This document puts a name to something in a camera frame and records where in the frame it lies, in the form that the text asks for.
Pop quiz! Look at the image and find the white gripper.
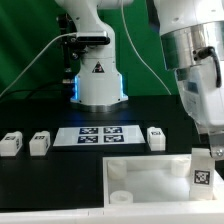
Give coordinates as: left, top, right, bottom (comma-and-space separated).
175, 63, 224, 159

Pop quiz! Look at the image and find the white square table top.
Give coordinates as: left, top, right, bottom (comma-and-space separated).
103, 154, 224, 207

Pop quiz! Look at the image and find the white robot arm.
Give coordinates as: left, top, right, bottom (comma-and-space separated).
55, 0, 224, 160

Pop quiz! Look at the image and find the white L-shaped obstacle fence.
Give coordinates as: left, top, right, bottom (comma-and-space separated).
0, 197, 224, 224

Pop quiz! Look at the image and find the white sheet with tags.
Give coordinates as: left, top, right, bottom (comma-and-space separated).
54, 125, 145, 147

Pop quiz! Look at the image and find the black stand behind robot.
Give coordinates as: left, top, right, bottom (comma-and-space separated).
55, 13, 84, 98

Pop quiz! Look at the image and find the white cable right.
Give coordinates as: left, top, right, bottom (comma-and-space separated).
119, 0, 172, 96

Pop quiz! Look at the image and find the white cable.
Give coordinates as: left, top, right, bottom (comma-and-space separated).
0, 32, 78, 98
119, 0, 172, 96

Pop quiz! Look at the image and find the black camera on base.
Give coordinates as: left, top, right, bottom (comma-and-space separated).
75, 31, 110, 45

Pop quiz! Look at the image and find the black cable on table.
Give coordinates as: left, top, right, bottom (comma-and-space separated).
0, 84, 73, 101

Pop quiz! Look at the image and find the white cable left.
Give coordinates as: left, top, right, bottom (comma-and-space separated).
0, 32, 78, 98

